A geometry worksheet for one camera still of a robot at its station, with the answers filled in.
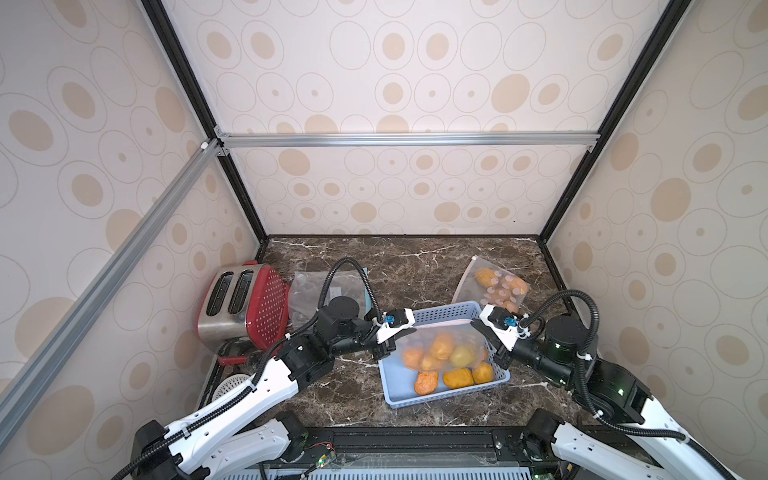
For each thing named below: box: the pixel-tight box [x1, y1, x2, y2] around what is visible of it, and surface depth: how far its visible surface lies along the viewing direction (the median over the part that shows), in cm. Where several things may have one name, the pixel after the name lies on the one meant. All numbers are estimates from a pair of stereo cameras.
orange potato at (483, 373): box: [472, 362, 495, 384], surface depth 79 cm
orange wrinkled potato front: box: [414, 370, 439, 396], surface depth 81 cm
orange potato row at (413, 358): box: [404, 348, 423, 370], surface depth 81 cm
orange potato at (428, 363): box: [421, 356, 436, 371], surface depth 76 cm
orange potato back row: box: [431, 333, 454, 361], surface depth 73 cm
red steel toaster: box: [196, 263, 290, 366], surface depth 83 cm
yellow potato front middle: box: [443, 368, 474, 389], surface depth 81 cm
